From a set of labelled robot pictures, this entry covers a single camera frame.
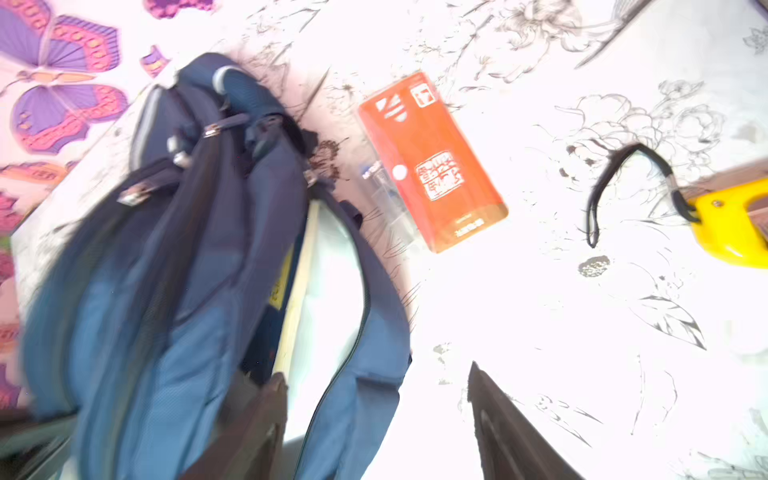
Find blue book yellow label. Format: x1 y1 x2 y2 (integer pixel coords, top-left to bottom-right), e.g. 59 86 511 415
240 247 294 385

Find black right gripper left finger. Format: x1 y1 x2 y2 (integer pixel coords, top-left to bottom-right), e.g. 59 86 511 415
181 373 288 479

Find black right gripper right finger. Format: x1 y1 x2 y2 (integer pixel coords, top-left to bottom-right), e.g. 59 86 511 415
468 363 582 480

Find red pencil box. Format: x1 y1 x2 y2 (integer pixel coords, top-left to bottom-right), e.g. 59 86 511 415
357 72 508 253

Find yellow tape measure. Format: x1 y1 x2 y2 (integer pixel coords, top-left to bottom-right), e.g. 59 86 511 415
586 143 767 269

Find navy blue student backpack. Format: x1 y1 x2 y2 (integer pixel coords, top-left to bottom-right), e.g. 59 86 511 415
1 53 411 479

